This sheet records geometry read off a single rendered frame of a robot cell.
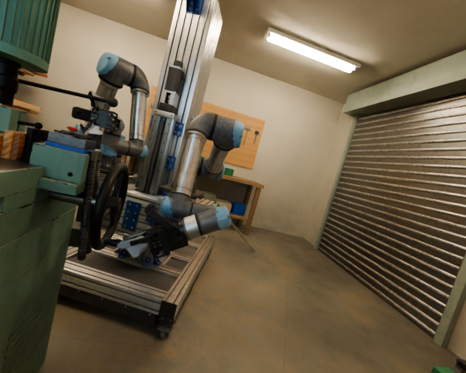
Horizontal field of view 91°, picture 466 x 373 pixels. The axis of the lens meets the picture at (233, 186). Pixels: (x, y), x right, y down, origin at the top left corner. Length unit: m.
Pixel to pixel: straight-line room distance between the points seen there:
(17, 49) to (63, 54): 3.90
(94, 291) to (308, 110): 4.18
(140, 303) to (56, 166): 0.94
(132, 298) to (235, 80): 3.69
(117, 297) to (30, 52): 1.20
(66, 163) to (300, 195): 4.20
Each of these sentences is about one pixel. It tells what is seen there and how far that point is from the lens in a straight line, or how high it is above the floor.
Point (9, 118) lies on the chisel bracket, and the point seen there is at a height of 1.00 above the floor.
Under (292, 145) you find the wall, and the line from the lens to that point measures 4.48.
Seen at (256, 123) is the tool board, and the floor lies 1.87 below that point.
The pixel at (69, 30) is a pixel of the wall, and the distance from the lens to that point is 4.85.
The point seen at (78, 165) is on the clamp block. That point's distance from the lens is 0.80.
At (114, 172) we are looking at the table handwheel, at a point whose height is 0.93.
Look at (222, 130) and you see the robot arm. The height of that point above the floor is 1.17.
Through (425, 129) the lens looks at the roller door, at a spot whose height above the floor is 2.00.
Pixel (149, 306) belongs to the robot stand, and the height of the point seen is 0.17.
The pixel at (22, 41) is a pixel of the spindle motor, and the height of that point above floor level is 1.21.
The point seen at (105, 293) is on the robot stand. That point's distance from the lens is 1.58.
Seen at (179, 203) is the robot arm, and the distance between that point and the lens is 0.84.
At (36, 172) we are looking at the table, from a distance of 0.80.
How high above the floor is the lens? 1.04
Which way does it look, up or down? 5 degrees down
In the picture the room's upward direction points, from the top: 15 degrees clockwise
